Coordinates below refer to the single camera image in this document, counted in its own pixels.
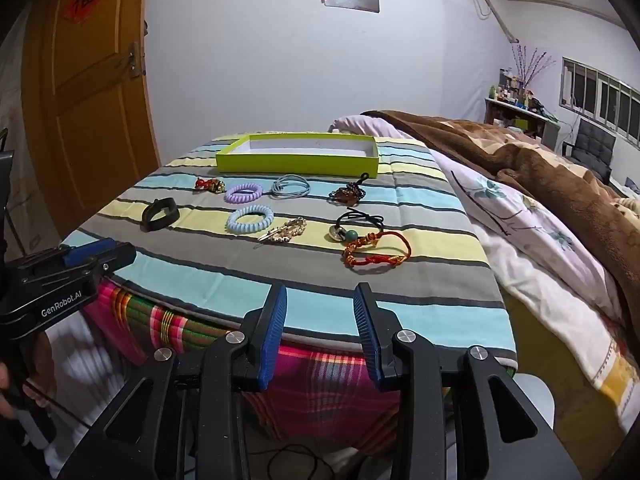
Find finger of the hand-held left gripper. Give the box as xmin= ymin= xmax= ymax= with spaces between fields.
xmin=75 ymin=243 xmax=137 ymax=286
xmin=59 ymin=238 xmax=122 ymax=268

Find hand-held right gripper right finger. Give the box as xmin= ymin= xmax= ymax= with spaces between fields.
xmin=352 ymin=282 xmax=583 ymax=480

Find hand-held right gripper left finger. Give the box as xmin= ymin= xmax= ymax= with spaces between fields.
xmin=57 ymin=282 xmax=288 ymax=480

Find black wristband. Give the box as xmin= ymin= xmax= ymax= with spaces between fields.
xmin=140 ymin=197 xmax=180 ymax=233

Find red braided bracelet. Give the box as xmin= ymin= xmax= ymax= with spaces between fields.
xmin=342 ymin=230 xmax=412 ymax=269

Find black hair tie teal bead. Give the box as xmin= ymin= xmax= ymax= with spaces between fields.
xmin=327 ymin=210 xmax=385 ymax=243

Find light blue spiral hair tie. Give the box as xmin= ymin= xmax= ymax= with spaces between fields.
xmin=226 ymin=204 xmax=275 ymax=234

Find purple spiral hair tie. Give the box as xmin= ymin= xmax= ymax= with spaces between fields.
xmin=224 ymin=182 xmax=264 ymax=204

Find brown beaded bracelet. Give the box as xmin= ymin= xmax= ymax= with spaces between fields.
xmin=328 ymin=172 xmax=373 ymax=207

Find grey-blue elastic hair tie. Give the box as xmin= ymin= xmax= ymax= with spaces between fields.
xmin=271 ymin=174 xmax=311 ymax=198

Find lime green shallow box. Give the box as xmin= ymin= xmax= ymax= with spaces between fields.
xmin=216 ymin=132 xmax=381 ymax=179

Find person's left hand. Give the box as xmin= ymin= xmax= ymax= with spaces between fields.
xmin=0 ymin=332 xmax=57 ymax=420

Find striped cloth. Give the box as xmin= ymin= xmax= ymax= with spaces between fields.
xmin=59 ymin=132 xmax=519 ymax=366

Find gold beaded hair clip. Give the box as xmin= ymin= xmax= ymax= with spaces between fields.
xmin=258 ymin=216 xmax=308 ymax=244

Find orange wooden door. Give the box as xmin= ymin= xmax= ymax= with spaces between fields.
xmin=20 ymin=0 xmax=161 ymax=238

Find white round stool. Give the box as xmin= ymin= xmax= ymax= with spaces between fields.
xmin=510 ymin=372 xmax=556 ymax=431

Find white floral quilt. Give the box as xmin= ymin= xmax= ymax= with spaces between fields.
xmin=430 ymin=145 xmax=640 ymax=433

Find metal door latch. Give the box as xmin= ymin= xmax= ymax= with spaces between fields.
xmin=116 ymin=41 xmax=143 ymax=80

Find pale pink pillow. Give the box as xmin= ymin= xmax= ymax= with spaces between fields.
xmin=327 ymin=115 xmax=436 ymax=146

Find brown fleece blanket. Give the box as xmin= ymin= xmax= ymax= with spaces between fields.
xmin=360 ymin=109 xmax=640 ymax=361

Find cluttered white shelf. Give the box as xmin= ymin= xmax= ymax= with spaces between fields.
xmin=484 ymin=67 xmax=561 ymax=148

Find black chair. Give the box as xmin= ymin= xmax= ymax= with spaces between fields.
xmin=562 ymin=119 xmax=617 ymax=181

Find purple flower branches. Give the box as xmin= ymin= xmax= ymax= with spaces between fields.
xmin=510 ymin=42 xmax=556 ymax=91

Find barred window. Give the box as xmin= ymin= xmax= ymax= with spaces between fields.
xmin=559 ymin=57 xmax=640 ymax=148

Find white wall pipe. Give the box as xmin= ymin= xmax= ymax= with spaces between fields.
xmin=467 ymin=0 xmax=521 ymax=43

